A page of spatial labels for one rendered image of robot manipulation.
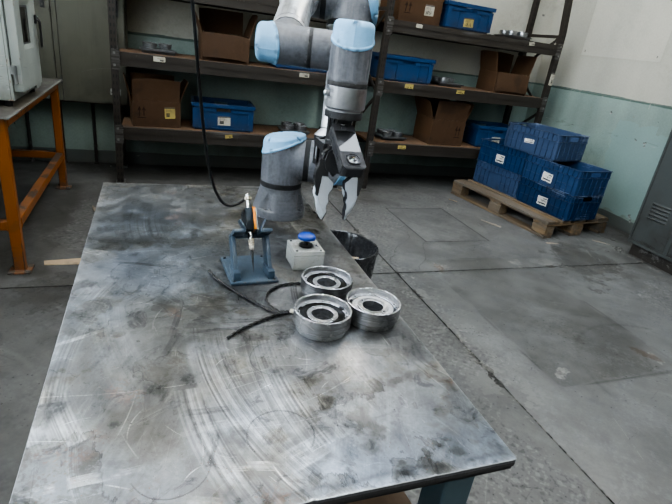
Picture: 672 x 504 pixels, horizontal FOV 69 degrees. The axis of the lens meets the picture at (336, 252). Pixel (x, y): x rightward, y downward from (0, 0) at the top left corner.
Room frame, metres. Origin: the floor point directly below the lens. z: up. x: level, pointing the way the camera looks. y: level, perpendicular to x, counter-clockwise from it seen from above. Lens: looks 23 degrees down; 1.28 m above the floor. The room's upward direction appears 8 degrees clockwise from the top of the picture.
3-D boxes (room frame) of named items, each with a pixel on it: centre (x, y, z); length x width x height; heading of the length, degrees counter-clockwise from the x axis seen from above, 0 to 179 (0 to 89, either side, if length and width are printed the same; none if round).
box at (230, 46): (4.29, 1.16, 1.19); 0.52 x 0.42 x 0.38; 112
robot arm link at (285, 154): (1.34, 0.18, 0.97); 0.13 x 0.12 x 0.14; 94
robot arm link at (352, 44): (0.94, 0.02, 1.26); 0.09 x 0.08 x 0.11; 4
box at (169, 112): (4.09, 1.64, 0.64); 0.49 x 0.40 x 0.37; 117
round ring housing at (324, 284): (0.88, 0.01, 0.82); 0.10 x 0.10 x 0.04
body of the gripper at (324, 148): (0.95, 0.02, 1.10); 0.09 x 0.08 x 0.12; 22
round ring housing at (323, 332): (0.76, 0.01, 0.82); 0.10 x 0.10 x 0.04
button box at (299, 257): (1.02, 0.07, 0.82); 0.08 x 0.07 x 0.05; 22
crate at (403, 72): (4.92, -0.36, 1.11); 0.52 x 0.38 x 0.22; 112
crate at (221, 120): (4.31, 1.15, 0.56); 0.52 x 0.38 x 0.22; 109
